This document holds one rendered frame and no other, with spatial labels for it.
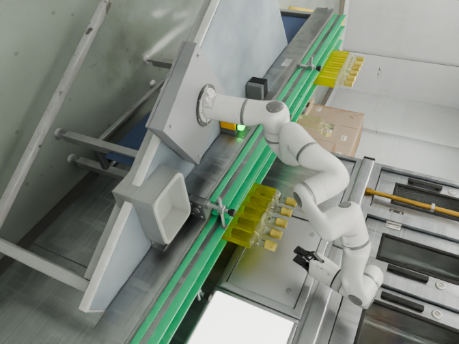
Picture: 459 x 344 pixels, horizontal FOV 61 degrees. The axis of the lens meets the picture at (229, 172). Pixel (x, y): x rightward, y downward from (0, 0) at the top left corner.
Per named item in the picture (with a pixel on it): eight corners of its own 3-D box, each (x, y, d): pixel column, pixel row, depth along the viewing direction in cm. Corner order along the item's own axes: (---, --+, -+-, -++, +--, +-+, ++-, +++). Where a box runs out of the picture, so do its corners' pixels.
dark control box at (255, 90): (245, 98, 191) (261, 102, 188) (244, 84, 185) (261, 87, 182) (252, 89, 196) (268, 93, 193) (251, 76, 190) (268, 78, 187)
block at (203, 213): (190, 216, 153) (205, 221, 150) (186, 200, 146) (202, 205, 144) (194, 209, 155) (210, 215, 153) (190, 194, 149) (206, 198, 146)
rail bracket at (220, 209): (206, 224, 152) (235, 234, 147) (200, 195, 140) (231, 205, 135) (210, 218, 154) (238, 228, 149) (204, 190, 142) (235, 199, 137)
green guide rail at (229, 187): (209, 202, 149) (227, 207, 146) (208, 200, 148) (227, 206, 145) (334, 15, 256) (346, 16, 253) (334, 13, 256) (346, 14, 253)
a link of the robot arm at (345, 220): (343, 218, 131) (305, 239, 128) (326, 163, 123) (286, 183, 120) (375, 237, 116) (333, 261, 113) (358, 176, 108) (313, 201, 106)
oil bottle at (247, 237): (207, 234, 157) (256, 251, 149) (205, 225, 153) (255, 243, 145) (214, 224, 161) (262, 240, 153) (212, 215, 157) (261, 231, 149)
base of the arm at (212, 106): (191, 106, 133) (233, 114, 127) (204, 76, 136) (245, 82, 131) (205, 127, 147) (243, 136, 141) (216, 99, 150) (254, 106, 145)
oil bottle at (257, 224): (214, 223, 161) (262, 239, 153) (212, 214, 157) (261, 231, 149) (220, 213, 164) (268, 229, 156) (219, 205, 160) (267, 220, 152)
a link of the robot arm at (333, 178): (289, 153, 117) (317, 185, 109) (326, 134, 120) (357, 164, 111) (289, 180, 128) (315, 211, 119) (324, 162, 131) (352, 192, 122)
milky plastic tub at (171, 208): (147, 239, 140) (167, 247, 137) (131, 198, 125) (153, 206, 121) (173, 205, 151) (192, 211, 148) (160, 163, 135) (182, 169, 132)
